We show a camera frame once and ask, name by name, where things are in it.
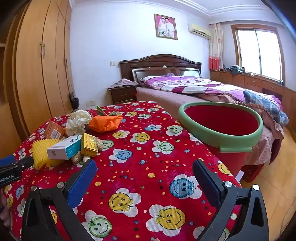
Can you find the dark wooden nightstand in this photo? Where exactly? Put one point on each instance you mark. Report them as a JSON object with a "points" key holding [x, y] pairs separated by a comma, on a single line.
{"points": [[122, 95]]}

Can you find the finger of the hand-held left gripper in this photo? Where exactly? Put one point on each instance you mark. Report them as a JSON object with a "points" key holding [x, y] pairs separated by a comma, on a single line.
{"points": [[16, 168], [7, 160]]}

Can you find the bed with pink cover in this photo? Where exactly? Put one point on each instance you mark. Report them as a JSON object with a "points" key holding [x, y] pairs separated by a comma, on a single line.
{"points": [[166, 97]]}

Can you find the yellow cardboard box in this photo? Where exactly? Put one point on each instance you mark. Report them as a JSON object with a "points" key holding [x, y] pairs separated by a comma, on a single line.
{"points": [[89, 144]]}

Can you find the wood framed window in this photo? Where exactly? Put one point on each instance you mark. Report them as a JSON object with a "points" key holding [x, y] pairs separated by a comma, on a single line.
{"points": [[259, 53]]}

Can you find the white wall socket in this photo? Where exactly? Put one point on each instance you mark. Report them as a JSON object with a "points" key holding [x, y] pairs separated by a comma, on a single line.
{"points": [[91, 103]]}

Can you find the red bucket with green rim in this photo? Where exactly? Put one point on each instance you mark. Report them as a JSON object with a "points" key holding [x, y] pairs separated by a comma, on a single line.
{"points": [[219, 118]]}

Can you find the white and teal box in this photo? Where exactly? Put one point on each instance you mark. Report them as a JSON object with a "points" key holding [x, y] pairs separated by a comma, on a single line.
{"points": [[62, 148]]}

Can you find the orange cardboard box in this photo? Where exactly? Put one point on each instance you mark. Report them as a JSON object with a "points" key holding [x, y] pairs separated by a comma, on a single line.
{"points": [[54, 131]]}

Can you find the red smiley flower tablecloth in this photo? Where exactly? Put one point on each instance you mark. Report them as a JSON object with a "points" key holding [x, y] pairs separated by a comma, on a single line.
{"points": [[138, 162]]}

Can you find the white air conditioner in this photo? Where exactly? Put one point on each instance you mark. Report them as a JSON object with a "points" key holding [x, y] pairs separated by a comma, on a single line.
{"points": [[198, 30]]}

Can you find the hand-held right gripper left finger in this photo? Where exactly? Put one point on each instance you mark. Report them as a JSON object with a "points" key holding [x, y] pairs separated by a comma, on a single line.
{"points": [[83, 183]]}

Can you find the framed wall photo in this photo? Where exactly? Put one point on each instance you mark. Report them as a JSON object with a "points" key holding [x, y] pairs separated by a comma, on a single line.
{"points": [[165, 26]]}

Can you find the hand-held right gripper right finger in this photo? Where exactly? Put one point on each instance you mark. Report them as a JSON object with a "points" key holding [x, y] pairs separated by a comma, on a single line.
{"points": [[205, 183]]}

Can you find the yellow spiky brush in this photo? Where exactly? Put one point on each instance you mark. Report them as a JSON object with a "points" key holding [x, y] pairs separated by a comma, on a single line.
{"points": [[40, 150]]}

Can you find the dark wooden headboard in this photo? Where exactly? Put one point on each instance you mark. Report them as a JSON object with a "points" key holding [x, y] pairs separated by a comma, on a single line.
{"points": [[159, 61]]}

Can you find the orange plastic bag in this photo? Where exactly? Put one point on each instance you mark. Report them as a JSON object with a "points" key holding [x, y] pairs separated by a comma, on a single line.
{"points": [[104, 124]]}

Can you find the floral curtain with red hem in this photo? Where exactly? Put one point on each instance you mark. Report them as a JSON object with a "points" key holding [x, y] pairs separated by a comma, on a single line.
{"points": [[215, 46]]}

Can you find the cream lace cloth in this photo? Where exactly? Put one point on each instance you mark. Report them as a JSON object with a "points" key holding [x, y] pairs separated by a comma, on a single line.
{"points": [[77, 122]]}

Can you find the low wooden cabinet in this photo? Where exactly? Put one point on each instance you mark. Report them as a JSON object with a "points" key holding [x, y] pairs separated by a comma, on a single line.
{"points": [[254, 82]]}

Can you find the wooden wardrobe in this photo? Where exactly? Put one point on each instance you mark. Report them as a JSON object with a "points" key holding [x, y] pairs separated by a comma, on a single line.
{"points": [[30, 69]]}

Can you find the blue plaid cloth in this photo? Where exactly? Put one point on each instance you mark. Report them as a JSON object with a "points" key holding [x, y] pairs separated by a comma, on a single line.
{"points": [[261, 102]]}

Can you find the grey blue clothes pile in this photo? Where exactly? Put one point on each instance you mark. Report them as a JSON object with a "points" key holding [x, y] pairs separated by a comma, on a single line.
{"points": [[234, 69]]}

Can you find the pink folded clothes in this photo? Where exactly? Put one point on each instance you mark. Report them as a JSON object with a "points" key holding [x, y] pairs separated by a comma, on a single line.
{"points": [[124, 82]]}

